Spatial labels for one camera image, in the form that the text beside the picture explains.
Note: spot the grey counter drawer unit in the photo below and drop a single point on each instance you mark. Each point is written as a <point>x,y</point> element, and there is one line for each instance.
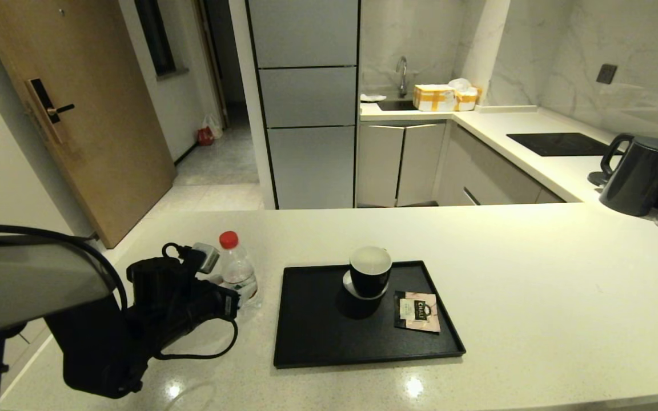
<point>494,176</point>

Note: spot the black electric kettle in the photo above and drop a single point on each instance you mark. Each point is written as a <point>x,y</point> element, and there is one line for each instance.
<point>643,181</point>

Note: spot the white cloth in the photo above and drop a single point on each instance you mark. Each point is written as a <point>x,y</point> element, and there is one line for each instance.
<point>372,97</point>

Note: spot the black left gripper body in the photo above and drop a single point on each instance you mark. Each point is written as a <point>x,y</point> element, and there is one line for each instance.
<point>212,308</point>

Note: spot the grey cabinet door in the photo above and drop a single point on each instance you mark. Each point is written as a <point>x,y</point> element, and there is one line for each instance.
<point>420,164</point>
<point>379,164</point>

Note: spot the black cup white inside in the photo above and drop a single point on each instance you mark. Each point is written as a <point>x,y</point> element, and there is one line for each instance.
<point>370,281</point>

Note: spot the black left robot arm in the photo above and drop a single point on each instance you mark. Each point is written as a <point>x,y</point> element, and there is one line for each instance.
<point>89,354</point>

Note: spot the brown wooden door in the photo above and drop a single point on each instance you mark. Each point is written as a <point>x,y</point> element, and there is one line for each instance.
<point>106,142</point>

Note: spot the tall grey refrigerator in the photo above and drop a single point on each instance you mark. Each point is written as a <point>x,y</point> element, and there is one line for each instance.
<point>309,164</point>

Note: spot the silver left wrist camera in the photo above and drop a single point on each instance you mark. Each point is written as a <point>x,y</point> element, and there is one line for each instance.
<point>208,257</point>

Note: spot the small yellow-taped cardboard box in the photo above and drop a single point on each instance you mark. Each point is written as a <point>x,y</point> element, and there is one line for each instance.
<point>466,100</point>

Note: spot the white plastic shopping bag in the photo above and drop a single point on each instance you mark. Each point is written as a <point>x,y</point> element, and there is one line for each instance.
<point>215,127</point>

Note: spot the dark wall socket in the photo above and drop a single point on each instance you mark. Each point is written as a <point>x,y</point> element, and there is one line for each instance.
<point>606,74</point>

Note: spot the dark kitchen sink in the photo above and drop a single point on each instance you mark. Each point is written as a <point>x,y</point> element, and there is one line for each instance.
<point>394,105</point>

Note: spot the pink tea bag packet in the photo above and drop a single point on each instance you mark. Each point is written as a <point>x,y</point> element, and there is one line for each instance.
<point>420,313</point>

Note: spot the white crumpled plastic bag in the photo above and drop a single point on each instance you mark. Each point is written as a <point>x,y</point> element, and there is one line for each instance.
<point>459,84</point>

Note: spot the black rectangular serving tray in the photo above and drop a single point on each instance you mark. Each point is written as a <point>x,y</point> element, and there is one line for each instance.
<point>363,344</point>

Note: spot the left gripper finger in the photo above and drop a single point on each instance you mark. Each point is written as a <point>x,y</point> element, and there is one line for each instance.
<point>216,279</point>
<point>247,297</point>

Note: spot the red bag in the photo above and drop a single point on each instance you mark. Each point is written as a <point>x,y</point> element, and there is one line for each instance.
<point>205,137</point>

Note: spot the chrome sink faucet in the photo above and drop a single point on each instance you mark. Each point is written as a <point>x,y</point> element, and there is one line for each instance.
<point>402,84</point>

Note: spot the large yellow-taped cardboard box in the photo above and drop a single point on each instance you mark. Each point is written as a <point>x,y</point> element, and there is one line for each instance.
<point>434,99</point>

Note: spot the white saucer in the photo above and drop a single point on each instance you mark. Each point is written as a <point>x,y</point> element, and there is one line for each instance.
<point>346,284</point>

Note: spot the black induction cooktop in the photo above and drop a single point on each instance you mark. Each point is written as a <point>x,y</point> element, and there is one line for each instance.
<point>557,144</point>

